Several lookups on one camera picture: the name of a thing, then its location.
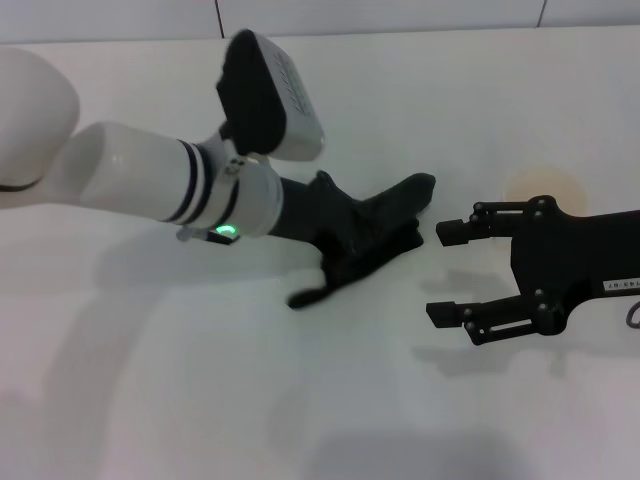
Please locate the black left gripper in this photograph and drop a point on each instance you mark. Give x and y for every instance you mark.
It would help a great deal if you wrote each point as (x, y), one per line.
(310, 215)

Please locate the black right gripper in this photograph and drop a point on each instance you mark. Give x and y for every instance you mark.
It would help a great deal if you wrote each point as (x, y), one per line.
(585, 260)

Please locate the dark blue rag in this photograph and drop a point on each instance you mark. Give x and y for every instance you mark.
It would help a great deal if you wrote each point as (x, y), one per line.
(400, 200)

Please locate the white paper cup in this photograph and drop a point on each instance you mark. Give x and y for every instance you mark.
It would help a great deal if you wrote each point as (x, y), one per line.
(545, 182)

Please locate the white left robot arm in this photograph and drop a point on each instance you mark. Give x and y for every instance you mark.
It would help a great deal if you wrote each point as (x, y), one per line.
(130, 170)

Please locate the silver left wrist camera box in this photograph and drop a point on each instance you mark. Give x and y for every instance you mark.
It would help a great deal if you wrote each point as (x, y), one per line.
(270, 100)

